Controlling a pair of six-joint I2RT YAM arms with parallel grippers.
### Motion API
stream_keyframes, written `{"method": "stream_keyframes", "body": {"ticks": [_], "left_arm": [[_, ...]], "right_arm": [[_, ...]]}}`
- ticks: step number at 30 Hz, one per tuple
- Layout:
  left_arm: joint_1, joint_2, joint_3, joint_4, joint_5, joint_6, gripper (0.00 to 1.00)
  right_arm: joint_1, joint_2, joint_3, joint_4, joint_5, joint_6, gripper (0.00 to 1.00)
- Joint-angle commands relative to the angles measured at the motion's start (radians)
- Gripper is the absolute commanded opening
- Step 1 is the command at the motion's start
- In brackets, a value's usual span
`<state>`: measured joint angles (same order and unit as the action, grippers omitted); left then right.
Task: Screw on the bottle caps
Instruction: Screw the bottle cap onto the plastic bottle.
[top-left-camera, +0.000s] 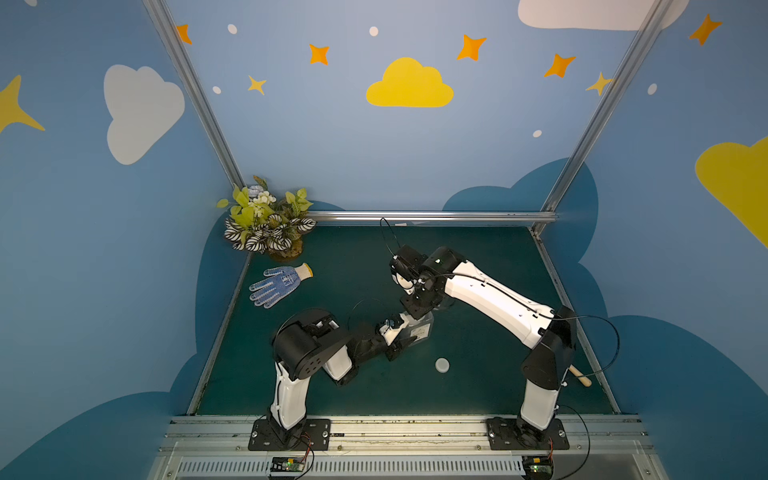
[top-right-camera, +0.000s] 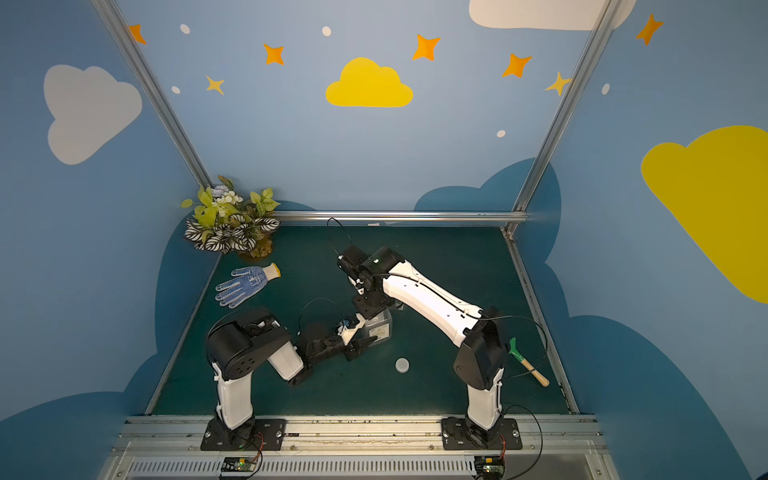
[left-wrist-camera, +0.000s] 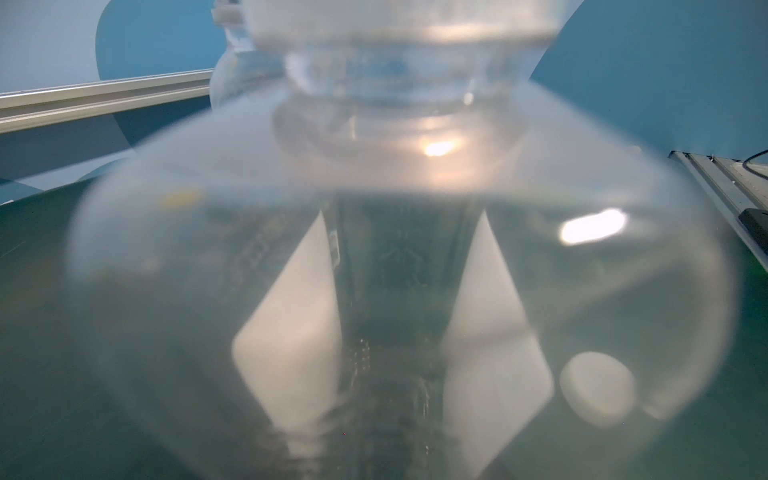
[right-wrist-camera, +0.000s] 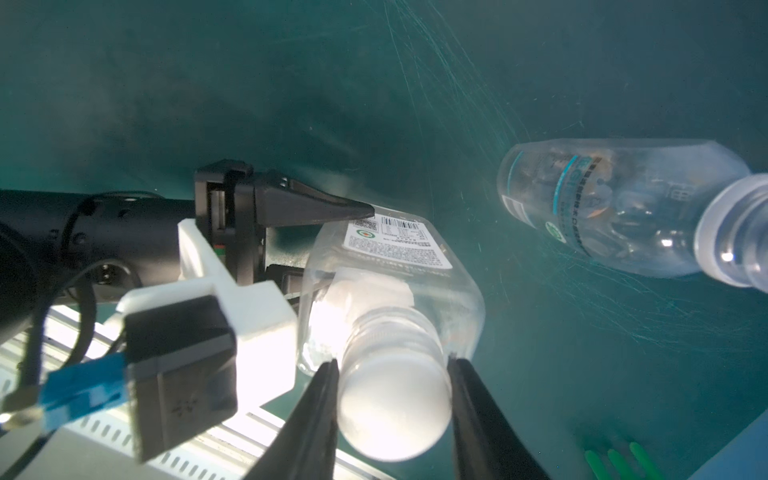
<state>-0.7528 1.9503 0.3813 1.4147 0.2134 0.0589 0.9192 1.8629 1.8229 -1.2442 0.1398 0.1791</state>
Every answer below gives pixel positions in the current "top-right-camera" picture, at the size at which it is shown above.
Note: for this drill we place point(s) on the right controller board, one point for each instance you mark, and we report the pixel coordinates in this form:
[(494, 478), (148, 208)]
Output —
[(489, 468)]

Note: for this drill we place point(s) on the blue dotted work glove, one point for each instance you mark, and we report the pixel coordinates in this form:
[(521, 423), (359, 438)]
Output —
[(244, 284)]

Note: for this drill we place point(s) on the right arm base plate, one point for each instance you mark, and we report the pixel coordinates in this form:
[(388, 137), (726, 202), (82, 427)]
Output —
[(458, 433)]

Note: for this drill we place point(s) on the white bottle cap right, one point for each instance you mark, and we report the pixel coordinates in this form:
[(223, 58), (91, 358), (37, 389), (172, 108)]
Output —
[(402, 365)]

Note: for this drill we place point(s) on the left controller board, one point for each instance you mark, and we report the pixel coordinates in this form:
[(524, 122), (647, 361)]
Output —
[(239, 466)]

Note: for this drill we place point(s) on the right aluminium frame post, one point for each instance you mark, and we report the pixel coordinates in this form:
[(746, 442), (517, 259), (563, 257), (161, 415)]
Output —
[(606, 22)]

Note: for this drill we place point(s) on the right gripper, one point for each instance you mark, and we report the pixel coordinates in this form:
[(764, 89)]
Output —
[(372, 303)]

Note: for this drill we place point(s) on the artificial potted plant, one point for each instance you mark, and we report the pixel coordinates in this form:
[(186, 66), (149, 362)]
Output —
[(223, 221)]

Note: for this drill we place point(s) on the left aluminium frame post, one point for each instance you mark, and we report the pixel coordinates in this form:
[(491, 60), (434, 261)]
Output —
[(119, 30)]

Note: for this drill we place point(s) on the aluminium back frame bar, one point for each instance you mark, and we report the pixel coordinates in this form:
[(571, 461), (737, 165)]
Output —
[(378, 218)]

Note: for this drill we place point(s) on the green toy rake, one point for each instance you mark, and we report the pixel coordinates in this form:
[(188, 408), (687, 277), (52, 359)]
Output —
[(531, 370)]

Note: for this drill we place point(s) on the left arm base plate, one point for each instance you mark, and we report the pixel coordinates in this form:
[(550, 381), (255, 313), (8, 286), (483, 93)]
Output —
[(265, 434)]

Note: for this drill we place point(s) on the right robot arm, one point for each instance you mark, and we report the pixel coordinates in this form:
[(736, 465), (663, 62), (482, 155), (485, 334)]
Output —
[(385, 278)]

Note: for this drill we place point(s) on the aluminium frame post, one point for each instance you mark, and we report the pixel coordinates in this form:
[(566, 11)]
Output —
[(119, 30), (606, 22)]

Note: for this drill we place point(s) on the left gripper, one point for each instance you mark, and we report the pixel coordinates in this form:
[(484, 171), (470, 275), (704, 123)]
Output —
[(334, 345)]

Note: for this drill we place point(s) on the controller board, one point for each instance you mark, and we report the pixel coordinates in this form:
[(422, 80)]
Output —
[(489, 468), (239, 466)]

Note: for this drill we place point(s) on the aluminium front rail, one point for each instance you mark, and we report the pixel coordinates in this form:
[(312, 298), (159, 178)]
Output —
[(360, 447)]

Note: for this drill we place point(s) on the square clear plastic bottle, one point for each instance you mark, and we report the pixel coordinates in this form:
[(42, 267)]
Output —
[(379, 327)]

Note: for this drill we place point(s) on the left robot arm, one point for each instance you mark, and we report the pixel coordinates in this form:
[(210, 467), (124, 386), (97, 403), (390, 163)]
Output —
[(241, 342)]

